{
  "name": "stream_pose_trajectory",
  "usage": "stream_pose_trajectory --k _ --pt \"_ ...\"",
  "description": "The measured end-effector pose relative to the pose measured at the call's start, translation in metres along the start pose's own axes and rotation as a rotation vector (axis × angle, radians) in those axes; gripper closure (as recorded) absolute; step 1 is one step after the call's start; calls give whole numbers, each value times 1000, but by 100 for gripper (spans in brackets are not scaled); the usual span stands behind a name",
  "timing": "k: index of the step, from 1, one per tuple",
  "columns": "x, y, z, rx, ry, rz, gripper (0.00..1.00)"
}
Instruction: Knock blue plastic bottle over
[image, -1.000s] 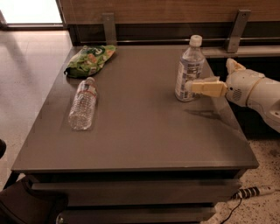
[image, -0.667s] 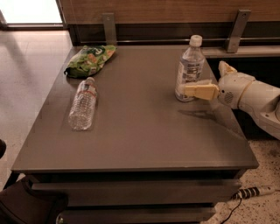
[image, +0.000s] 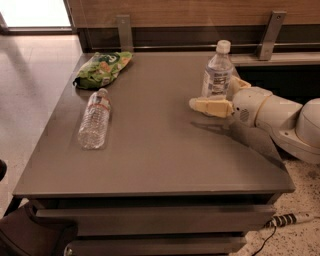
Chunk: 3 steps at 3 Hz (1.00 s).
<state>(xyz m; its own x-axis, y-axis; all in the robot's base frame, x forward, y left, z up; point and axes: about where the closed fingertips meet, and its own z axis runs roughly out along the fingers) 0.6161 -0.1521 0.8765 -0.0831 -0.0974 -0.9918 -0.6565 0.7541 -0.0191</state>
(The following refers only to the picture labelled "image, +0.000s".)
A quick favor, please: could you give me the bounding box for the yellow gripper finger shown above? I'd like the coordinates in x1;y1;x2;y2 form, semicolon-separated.
189;98;233;118
227;75;251;100

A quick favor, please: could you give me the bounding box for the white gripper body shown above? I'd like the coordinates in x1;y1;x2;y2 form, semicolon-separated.
233;87;273;127

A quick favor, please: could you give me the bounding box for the blue label plastic bottle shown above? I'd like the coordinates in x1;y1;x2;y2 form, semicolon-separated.
201;40;233;100

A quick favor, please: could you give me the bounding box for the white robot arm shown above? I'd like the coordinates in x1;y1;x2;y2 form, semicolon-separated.
189;76;320;164

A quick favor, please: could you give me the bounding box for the clear plastic water bottle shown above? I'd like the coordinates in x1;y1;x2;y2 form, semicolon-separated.
78;88;111;150

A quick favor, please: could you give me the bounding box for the grey drawer cabinet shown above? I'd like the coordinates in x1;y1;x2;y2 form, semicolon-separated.
14;53;294;256

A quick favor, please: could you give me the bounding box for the white power strip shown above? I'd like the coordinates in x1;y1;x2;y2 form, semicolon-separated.
264;212;315;228

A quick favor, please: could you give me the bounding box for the green chip bag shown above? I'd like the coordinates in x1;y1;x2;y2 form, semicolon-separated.
73;51;133;90

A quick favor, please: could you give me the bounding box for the right metal wall bracket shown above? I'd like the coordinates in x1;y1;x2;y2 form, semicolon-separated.
257;11;287;61

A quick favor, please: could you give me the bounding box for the metal wall bracket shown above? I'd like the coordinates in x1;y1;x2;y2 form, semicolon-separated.
116;15;134;52
257;11;287;61

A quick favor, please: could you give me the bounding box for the left metal wall bracket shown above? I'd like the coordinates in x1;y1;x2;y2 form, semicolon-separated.
116;15;134;52

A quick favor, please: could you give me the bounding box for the black power cable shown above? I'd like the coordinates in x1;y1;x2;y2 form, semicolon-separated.
251;225;278;256

